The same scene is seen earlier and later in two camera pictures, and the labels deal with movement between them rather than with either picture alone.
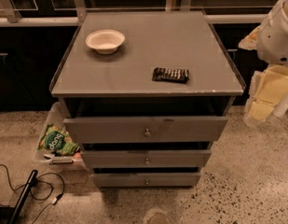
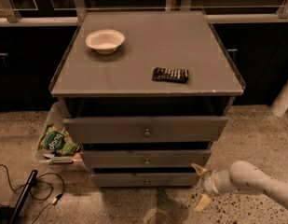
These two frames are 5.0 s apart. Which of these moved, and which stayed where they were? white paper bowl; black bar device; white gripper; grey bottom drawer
Moved: white gripper
Stayed: white paper bowl; grey bottom drawer; black bar device
